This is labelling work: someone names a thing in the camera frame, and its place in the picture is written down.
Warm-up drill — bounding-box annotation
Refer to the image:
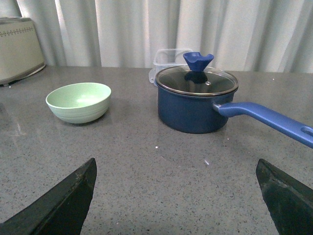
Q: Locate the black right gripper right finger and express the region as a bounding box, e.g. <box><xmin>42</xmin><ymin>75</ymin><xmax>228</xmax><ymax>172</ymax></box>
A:
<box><xmin>256</xmin><ymin>159</ymin><xmax>313</xmax><ymax>235</ymax></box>

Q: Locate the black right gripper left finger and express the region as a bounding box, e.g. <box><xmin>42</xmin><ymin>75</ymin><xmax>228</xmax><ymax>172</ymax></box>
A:
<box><xmin>0</xmin><ymin>158</ymin><xmax>97</xmax><ymax>235</ymax></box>

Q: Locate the light green bowl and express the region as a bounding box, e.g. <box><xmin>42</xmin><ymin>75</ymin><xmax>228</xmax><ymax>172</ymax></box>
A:
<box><xmin>45</xmin><ymin>82</ymin><xmax>112</xmax><ymax>124</ymax></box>

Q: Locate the glass lid with blue knob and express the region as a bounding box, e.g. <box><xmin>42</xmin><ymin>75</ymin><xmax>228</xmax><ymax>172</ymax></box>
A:
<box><xmin>156</xmin><ymin>52</ymin><xmax>239</xmax><ymax>97</ymax></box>

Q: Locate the cream toaster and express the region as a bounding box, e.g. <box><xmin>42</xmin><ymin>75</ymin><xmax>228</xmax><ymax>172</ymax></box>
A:
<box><xmin>0</xmin><ymin>17</ymin><xmax>45</xmax><ymax>86</ymax></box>

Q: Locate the clear plastic food container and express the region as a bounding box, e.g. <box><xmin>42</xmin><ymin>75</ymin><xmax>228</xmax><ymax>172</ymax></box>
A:
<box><xmin>148</xmin><ymin>48</ymin><xmax>192</xmax><ymax>86</ymax></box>

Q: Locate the blue saucepan with handle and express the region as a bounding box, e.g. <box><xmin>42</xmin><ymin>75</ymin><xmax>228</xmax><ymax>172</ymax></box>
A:
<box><xmin>157</xmin><ymin>85</ymin><xmax>313</xmax><ymax>147</ymax></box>

